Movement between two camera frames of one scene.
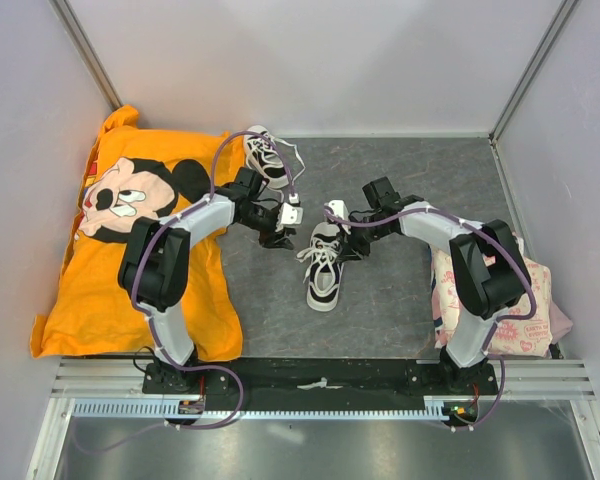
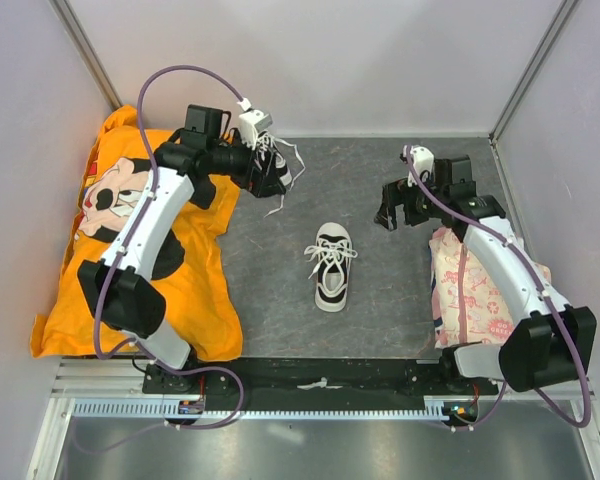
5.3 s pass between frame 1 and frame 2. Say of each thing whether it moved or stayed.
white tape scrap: stayed
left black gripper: moved
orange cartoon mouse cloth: stayed
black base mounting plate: stayed
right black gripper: moved
